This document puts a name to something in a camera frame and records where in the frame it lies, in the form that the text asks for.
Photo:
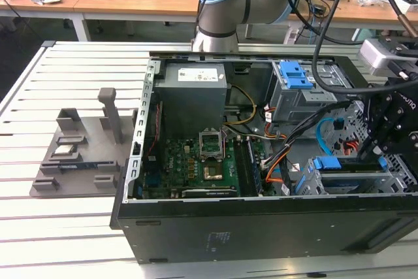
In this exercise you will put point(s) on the white box with black insert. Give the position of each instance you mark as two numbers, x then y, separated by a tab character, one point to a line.
406	3

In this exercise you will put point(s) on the teal bin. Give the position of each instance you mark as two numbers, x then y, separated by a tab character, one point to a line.
365	35

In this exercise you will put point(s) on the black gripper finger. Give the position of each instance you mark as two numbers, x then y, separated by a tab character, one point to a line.
388	132
375	107

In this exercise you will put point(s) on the grey power supply unit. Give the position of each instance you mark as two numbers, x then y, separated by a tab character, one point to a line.
189	102

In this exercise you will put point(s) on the grey disk bay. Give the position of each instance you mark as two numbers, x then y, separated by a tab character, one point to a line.
352	187

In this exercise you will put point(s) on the CPU socket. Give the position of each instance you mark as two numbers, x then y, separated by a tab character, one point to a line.
212	172

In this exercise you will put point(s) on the installed RAM stick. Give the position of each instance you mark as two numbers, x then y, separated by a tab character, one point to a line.
254	168

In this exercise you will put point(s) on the black graphics card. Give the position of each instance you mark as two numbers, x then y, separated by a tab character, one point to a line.
209	193

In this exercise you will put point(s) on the long wooden desk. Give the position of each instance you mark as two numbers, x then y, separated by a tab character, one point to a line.
130	3

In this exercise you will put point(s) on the white power strip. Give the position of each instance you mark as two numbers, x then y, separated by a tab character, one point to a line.
290	36

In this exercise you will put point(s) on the grey parts rack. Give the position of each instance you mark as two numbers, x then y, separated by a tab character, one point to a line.
91	148

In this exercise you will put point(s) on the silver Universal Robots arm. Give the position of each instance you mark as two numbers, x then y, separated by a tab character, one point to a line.
222	8

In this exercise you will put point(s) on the green motherboard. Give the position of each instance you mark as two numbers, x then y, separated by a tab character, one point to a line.
176	161

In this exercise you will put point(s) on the loose RAM stick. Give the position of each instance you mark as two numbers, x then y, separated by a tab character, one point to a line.
85	165

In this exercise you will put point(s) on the silver CPU chip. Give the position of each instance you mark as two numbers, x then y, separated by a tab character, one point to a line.
63	151

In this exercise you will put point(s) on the blue drive cage latch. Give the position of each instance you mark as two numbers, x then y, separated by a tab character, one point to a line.
292	74

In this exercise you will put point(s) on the hard disk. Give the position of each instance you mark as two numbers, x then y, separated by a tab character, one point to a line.
326	163

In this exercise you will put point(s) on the black open PC case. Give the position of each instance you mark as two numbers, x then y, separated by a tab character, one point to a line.
261	226

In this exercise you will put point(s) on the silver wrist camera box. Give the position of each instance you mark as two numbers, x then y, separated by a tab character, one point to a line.
375	55

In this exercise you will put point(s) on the grey drive cage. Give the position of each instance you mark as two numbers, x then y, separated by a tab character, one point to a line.
294	102

